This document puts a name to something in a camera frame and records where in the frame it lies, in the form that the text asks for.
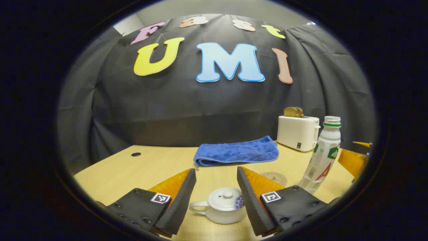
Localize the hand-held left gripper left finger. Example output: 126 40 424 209
106 168 197 239

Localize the brown bread slice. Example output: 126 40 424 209
284 107 305 118

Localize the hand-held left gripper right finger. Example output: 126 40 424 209
237 166 330 237

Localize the white toaster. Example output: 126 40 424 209
277 115 321 153

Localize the white green-label water bottle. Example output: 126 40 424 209
299 116 342 194

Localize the blue folded towel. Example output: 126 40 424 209
193 135 280 168

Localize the white teacup lid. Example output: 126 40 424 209
208 187 243 203

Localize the black backdrop cloth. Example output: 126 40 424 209
57 13 377 174

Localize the round wooden coaster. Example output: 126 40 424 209
261 172 288 188

